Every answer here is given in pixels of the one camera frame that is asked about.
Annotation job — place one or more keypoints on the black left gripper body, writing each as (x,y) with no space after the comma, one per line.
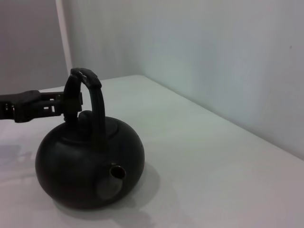
(21,107)

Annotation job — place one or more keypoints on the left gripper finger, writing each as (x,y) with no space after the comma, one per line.
(51,96)
(51,110)

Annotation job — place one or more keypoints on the black round teapot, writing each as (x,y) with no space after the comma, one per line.
(76,171)

